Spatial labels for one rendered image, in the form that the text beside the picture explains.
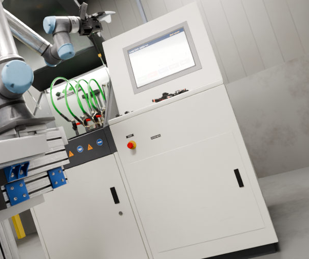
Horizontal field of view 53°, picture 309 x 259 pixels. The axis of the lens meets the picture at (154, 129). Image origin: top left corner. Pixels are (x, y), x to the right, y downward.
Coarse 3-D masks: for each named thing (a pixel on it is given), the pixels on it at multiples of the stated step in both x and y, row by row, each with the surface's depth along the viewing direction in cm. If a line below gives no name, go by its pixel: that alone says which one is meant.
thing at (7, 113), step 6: (12, 102) 132; (18, 102) 134; (24, 102) 137; (0, 108) 132; (6, 108) 131; (12, 108) 132; (18, 108) 133; (24, 108) 135; (0, 114) 133; (6, 114) 131; (12, 114) 131; (18, 114) 131; (24, 114) 133; (30, 114) 136; (0, 120) 132; (6, 120) 130; (12, 120) 130; (0, 126) 132
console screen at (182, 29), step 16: (160, 32) 206; (176, 32) 202; (128, 48) 212; (144, 48) 208; (160, 48) 204; (176, 48) 200; (192, 48) 197; (128, 64) 210; (144, 64) 206; (160, 64) 202; (176, 64) 199; (192, 64) 195; (144, 80) 204; (160, 80) 200
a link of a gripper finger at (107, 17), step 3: (105, 12) 155; (108, 12) 156; (111, 12) 156; (114, 12) 158; (102, 15) 155; (105, 15) 156; (108, 15) 156; (99, 18) 155; (102, 18) 155; (105, 18) 156; (108, 18) 156; (108, 21) 155
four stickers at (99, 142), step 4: (96, 140) 186; (100, 140) 186; (88, 144) 188; (100, 144) 186; (76, 148) 190; (80, 148) 189; (88, 148) 188; (92, 148) 187; (68, 152) 192; (72, 152) 191; (80, 152) 190
